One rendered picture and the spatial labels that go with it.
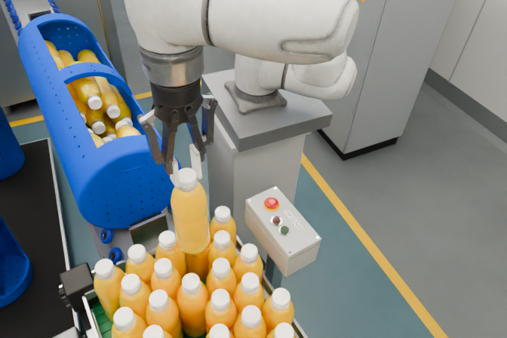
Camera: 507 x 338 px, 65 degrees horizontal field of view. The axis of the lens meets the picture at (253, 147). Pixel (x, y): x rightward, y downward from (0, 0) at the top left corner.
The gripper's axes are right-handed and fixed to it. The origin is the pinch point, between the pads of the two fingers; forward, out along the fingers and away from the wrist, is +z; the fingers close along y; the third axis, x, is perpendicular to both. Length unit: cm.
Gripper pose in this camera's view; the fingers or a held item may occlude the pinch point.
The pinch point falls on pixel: (185, 167)
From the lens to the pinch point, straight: 74.9
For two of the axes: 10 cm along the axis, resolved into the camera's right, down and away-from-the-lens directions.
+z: -0.4, 7.2, 6.9
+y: -8.5, 3.4, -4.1
